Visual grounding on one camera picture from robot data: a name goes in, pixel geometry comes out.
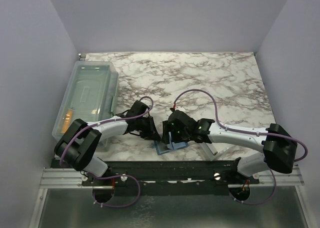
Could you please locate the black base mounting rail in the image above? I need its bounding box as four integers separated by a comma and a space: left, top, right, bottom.
51, 159, 292, 197

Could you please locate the teal leather card holder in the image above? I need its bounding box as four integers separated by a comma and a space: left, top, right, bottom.
153, 133, 189, 155

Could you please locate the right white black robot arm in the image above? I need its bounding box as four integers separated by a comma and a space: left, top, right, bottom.
161, 110, 298, 184

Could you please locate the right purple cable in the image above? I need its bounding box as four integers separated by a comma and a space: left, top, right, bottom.
172, 89, 309, 206

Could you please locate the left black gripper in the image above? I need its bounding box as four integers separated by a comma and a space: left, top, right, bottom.
135, 116, 161, 141

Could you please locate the aluminium extrusion rail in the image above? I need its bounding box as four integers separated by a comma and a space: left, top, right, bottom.
38, 165, 305, 188

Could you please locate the orange tool in bin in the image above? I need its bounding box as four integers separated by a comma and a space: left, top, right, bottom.
61, 109, 73, 134

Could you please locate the clear acrylic card box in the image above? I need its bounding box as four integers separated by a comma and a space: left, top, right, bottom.
200, 143, 236, 161

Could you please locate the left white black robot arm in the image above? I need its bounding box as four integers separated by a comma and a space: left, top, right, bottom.
54, 96, 161, 185

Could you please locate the clear plastic storage bin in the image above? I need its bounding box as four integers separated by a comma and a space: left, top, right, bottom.
52, 61, 119, 141

